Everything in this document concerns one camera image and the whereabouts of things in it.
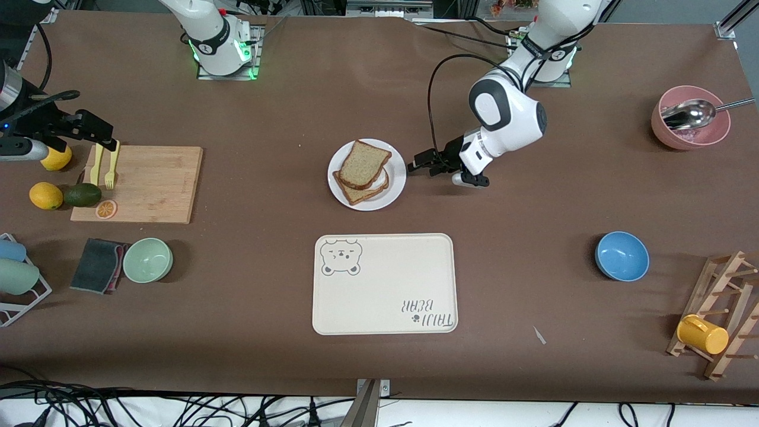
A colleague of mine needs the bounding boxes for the white round plate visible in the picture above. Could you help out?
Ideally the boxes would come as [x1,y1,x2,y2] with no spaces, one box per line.
[327,138,407,212]

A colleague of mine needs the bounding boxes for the soft brown bread slice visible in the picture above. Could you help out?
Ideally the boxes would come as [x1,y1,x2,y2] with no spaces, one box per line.
[338,140,393,191]

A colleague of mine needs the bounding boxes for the yellow lemon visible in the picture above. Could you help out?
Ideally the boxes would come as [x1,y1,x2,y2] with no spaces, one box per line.
[40,145,73,172]
[29,181,64,211]

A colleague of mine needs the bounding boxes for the yellow plastic fork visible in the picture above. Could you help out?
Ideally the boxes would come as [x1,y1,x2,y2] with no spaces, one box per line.
[104,141,121,190]

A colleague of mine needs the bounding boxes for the dark green avocado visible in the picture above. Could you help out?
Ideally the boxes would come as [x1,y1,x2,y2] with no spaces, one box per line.
[63,183,103,208]

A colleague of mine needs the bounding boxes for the wooden cutting board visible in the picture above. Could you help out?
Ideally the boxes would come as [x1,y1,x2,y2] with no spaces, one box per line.
[70,145,204,225]

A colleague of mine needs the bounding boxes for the cream tray with bear print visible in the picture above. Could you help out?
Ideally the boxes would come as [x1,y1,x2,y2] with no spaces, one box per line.
[312,232,459,336]

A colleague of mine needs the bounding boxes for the light blue cup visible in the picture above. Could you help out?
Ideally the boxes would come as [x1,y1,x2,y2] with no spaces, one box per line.
[0,238,28,263]

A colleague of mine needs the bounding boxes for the dark grey folded cloth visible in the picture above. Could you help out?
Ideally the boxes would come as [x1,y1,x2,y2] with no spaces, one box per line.
[69,238,128,295]

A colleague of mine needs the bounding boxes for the pale green bowl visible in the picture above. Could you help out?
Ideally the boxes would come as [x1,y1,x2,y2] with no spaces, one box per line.
[122,237,174,284]

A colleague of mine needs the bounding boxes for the pale green cup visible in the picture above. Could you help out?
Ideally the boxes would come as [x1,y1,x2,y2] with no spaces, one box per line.
[0,259,41,296]

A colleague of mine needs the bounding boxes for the blue bowl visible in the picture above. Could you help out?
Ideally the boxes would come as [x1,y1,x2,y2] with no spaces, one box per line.
[595,231,650,282]

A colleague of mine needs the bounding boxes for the metal spoon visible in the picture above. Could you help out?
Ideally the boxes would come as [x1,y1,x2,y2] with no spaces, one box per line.
[661,98,757,132]

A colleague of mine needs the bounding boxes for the pink bowl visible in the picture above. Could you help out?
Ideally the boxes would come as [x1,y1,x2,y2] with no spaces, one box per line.
[650,85,732,151]

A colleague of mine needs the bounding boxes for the aluminium corner profile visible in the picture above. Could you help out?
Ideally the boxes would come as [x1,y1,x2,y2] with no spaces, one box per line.
[715,0,759,41]

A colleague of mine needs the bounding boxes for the yellow plastic cup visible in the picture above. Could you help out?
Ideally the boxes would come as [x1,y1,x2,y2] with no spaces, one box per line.
[677,314,730,355]

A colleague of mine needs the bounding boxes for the wooden peg drying rack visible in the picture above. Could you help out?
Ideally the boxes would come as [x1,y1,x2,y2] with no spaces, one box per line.
[666,250,759,381]

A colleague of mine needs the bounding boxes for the black table cable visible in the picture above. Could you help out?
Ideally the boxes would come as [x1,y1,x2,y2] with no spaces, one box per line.
[409,18,522,53]

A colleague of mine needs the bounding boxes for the white wire cup rack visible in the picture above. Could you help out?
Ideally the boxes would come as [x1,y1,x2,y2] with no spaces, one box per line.
[0,232,53,328]

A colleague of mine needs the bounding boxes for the metal mount bracket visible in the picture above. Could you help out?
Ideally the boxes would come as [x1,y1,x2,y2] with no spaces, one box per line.
[339,378,391,427]

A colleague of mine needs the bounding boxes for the black cable bundle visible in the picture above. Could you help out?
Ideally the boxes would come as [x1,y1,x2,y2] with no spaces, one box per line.
[0,365,356,427]

